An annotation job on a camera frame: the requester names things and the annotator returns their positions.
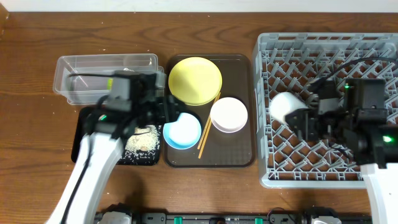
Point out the black waste tray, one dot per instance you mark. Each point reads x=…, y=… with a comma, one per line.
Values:
x=83, y=114

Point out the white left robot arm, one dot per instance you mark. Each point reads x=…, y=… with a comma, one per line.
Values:
x=100, y=150

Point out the pink bowl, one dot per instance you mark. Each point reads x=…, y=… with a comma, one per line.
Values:
x=229, y=115

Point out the wooden chopstick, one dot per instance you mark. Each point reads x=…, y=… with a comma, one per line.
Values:
x=204, y=141
x=207, y=123

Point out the grey dishwasher rack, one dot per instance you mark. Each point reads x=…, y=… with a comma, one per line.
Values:
x=287, y=62

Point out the rice pile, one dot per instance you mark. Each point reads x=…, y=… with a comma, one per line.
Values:
x=143, y=147

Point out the blue bowl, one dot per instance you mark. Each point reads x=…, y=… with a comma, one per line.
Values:
x=184, y=133

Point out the brown serving tray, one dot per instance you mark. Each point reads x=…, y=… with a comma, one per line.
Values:
x=222, y=149

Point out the black rail at table edge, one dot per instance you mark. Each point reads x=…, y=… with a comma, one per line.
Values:
x=120, y=213

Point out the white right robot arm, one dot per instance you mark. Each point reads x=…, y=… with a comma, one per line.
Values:
x=374, y=150

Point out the yellow plate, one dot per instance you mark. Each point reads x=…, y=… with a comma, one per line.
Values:
x=195, y=81

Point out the clear plastic waste bin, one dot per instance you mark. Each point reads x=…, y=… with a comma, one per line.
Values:
x=82, y=79

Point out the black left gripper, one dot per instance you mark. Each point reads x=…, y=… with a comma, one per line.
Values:
x=168, y=107

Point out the white green cup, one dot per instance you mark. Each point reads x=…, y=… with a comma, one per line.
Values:
x=284, y=103

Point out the green snack wrapper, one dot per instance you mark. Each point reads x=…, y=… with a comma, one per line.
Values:
x=109, y=83

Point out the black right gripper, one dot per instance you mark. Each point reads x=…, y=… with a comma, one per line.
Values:
x=306, y=122

